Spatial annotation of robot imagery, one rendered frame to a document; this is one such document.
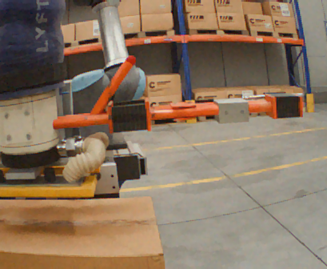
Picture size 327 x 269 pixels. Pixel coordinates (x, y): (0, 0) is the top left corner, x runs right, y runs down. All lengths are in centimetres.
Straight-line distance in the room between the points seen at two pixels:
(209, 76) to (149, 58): 130
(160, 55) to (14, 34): 870
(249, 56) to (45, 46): 924
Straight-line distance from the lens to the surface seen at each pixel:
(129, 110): 94
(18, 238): 98
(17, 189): 91
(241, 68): 998
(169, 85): 828
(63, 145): 100
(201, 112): 97
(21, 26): 92
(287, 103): 101
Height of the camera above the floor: 131
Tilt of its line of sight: 10 degrees down
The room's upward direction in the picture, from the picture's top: 4 degrees counter-clockwise
